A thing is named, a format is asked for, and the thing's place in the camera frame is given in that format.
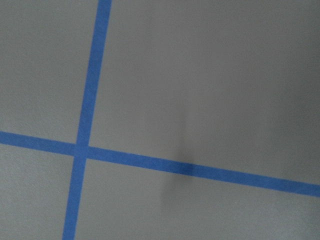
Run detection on blue tape grid lines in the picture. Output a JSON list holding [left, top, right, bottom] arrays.
[[0, 0, 320, 240]]

